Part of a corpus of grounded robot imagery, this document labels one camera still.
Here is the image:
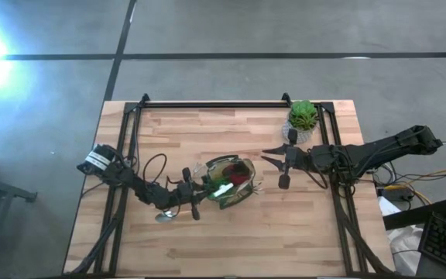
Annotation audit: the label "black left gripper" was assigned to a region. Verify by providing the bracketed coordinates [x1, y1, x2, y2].
[176, 167, 220, 222]

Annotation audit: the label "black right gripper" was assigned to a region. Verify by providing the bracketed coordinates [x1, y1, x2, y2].
[260, 128, 317, 191]

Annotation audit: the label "white green spray bottle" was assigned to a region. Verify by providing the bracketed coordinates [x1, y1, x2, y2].
[208, 170, 235, 199]

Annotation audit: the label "beige green gardening bag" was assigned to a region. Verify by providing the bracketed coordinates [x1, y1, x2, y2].
[202, 154, 262, 211]

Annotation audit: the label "red gardening gloves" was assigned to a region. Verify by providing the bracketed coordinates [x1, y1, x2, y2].
[222, 162, 252, 186]

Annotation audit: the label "wooden-handled garden trowel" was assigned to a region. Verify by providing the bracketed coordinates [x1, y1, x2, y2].
[154, 210, 178, 224]

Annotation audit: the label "white plastic bag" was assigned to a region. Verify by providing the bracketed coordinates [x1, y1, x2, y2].
[377, 195, 425, 277]

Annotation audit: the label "potted succulent triangle-pattern pot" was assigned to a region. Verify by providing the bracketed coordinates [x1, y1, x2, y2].
[281, 99, 320, 145]

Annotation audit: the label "black desk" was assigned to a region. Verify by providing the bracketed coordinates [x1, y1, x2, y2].
[383, 198, 446, 232]

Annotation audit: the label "black keyboard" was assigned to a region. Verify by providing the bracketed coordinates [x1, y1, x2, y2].
[417, 212, 446, 277]

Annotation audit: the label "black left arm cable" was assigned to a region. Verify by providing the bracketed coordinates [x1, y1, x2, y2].
[142, 153, 169, 187]

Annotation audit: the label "black metal table frame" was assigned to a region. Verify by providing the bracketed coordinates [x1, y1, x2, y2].
[67, 92, 394, 277]

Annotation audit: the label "yellow cable bundle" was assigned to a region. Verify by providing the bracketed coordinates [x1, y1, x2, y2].
[377, 164, 446, 206]

